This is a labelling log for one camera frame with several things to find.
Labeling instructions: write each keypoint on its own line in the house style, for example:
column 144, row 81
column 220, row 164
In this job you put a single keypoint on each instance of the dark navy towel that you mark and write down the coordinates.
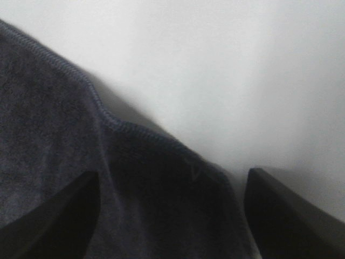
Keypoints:
column 158, row 199

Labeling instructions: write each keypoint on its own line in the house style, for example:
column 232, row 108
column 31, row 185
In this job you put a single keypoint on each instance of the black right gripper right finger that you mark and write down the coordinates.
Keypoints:
column 285, row 225

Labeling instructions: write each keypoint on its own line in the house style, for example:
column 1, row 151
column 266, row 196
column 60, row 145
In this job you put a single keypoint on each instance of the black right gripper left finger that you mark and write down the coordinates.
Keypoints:
column 61, row 227

